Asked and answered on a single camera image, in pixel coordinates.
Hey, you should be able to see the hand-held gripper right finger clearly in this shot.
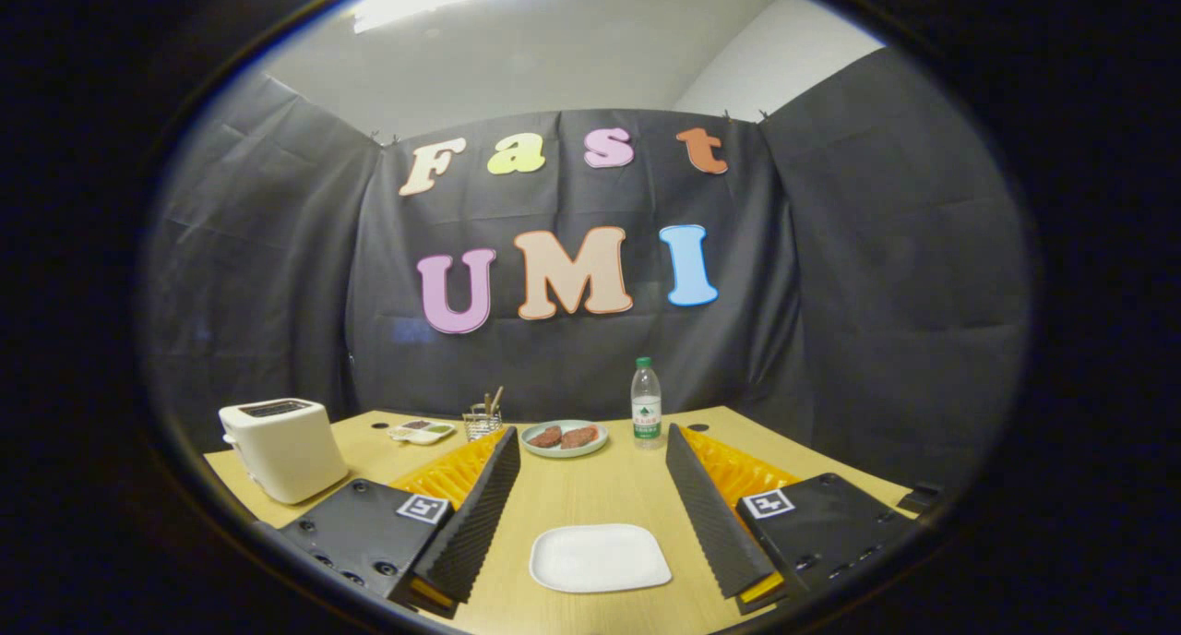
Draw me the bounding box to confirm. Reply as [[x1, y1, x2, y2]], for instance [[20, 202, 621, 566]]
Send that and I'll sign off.
[[662, 421, 914, 617]]

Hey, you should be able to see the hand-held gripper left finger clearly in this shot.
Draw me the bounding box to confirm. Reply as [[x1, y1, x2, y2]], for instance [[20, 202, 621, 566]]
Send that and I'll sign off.
[[275, 425, 523, 619]]

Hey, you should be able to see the metal mesh cup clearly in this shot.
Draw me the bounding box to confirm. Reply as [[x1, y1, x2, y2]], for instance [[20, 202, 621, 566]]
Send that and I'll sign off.
[[461, 408, 504, 443]]

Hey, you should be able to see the small white sauce dish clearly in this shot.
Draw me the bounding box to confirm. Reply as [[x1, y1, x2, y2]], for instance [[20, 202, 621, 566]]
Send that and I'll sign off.
[[388, 419, 458, 447]]

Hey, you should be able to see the green round plate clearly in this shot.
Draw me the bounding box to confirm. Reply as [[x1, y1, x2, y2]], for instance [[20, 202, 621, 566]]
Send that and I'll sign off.
[[519, 419, 610, 459]]

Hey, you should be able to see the white square plate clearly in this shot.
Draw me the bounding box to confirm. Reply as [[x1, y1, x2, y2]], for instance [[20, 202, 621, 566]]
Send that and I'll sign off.
[[529, 522, 673, 594]]

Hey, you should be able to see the clear water bottle green cap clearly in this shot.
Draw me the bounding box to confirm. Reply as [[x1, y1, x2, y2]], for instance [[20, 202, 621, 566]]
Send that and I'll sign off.
[[630, 356, 663, 450]]

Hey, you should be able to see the white toaster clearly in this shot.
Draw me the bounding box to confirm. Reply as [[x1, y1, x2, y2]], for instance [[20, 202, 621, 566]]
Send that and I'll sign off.
[[218, 398, 351, 506]]

